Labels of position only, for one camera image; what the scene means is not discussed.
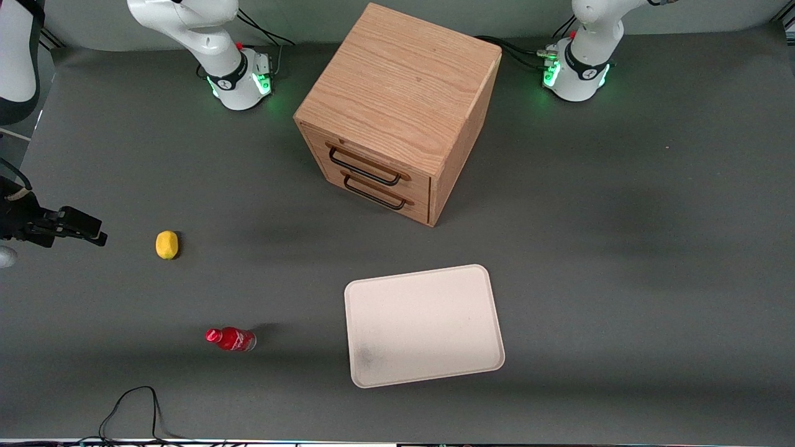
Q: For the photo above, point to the black frame strut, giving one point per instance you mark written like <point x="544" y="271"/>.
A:
<point x="787" y="22"/>
<point x="53" y="39"/>

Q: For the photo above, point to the yellow lemon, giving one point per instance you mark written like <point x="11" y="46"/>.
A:
<point x="166" y="244"/>

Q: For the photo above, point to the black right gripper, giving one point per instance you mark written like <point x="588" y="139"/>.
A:
<point x="13" y="218"/>

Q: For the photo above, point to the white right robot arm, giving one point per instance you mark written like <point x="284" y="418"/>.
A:
<point x="205" y="37"/>

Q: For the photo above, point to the red soda bottle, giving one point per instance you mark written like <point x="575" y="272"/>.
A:
<point x="233" y="339"/>

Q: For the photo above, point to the cream plastic tray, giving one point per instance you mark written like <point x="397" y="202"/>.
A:
<point x="422" y="326"/>

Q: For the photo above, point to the wooden two-drawer cabinet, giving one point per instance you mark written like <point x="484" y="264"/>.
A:
<point x="397" y="93"/>

